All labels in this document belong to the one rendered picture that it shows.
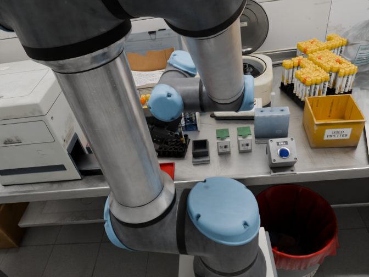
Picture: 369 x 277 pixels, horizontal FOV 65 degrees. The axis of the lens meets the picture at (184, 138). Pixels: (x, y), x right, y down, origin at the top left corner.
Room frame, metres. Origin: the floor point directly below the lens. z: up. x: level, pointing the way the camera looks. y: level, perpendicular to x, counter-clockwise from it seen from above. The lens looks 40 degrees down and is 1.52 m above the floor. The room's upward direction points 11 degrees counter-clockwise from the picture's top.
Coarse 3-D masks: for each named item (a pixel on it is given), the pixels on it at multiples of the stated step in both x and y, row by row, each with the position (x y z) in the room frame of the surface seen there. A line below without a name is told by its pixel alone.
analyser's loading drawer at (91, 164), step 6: (78, 156) 0.73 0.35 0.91; (84, 156) 0.73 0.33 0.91; (90, 156) 0.72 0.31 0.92; (78, 162) 0.70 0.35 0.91; (84, 162) 0.70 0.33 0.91; (90, 162) 0.69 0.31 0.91; (96, 162) 0.69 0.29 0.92; (78, 168) 0.68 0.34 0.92; (84, 168) 0.67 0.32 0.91; (90, 168) 0.67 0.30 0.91; (96, 168) 0.67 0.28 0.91
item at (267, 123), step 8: (256, 112) 0.71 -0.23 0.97; (264, 112) 0.70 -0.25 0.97; (272, 112) 0.69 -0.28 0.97; (280, 112) 0.68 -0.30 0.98; (288, 112) 0.68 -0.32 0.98; (256, 120) 0.69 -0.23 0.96; (264, 120) 0.68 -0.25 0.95; (272, 120) 0.68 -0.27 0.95; (280, 120) 0.67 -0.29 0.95; (288, 120) 0.67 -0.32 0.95; (256, 128) 0.69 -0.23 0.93; (264, 128) 0.68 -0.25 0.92; (272, 128) 0.68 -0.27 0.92; (280, 128) 0.67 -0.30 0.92; (256, 136) 0.69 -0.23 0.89; (264, 136) 0.68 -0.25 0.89; (272, 136) 0.68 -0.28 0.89; (280, 136) 0.67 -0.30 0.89
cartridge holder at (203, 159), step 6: (192, 144) 0.69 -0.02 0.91; (198, 144) 0.70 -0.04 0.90; (204, 144) 0.70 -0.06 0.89; (192, 150) 0.66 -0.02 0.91; (198, 150) 0.68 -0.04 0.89; (204, 150) 0.65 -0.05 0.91; (192, 156) 0.66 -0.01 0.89; (198, 156) 0.65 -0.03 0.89; (204, 156) 0.65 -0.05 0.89; (192, 162) 0.64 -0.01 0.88; (198, 162) 0.64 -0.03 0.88; (204, 162) 0.63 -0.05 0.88
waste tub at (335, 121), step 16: (320, 96) 0.73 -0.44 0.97; (336, 96) 0.71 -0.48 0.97; (352, 96) 0.69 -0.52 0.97; (304, 112) 0.73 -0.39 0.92; (320, 112) 0.72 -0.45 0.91; (336, 112) 0.71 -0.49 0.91; (352, 112) 0.66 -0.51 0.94; (304, 128) 0.70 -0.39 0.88; (320, 128) 0.61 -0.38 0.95; (336, 128) 0.60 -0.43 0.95; (352, 128) 0.59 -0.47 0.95; (320, 144) 0.60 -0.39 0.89; (336, 144) 0.59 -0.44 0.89; (352, 144) 0.58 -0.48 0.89
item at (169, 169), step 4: (160, 164) 0.66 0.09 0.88; (164, 164) 0.66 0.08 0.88; (168, 164) 0.65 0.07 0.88; (172, 164) 0.65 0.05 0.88; (160, 168) 0.65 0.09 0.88; (164, 168) 0.64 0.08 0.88; (168, 168) 0.64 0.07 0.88; (172, 168) 0.63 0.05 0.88; (168, 172) 0.62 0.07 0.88; (172, 172) 0.61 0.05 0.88; (172, 176) 0.60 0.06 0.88
